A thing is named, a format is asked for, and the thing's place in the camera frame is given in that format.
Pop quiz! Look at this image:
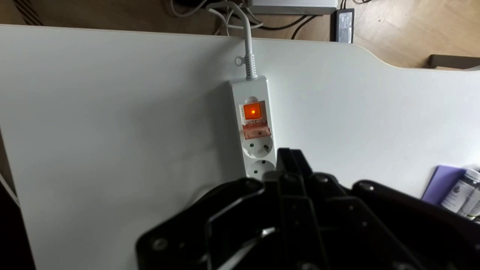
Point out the white power strip orange switch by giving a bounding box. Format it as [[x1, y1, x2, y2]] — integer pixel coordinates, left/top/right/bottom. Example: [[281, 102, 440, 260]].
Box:
[[228, 75, 279, 182]]

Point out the grey metal bar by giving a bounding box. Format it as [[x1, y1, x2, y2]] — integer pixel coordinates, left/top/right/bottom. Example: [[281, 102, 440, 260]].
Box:
[[249, 0, 341, 17]]

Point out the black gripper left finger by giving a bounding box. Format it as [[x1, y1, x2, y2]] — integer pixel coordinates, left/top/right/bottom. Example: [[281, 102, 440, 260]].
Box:
[[134, 147, 323, 270]]

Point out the black floor cable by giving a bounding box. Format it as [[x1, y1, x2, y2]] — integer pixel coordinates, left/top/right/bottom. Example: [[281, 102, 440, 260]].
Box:
[[252, 14, 320, 41]]

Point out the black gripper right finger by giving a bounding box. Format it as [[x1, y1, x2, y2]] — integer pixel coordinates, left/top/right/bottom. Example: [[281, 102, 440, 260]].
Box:
[[294, 147, 480, 270]]

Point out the white power strip cable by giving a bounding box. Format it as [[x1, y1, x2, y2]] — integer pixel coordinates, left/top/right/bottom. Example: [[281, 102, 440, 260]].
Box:
[[206, 2, 260, 81]]

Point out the black power adapter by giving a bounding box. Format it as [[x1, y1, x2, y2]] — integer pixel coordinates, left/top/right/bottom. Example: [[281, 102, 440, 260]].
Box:
[[333, 8, 357, 45]]

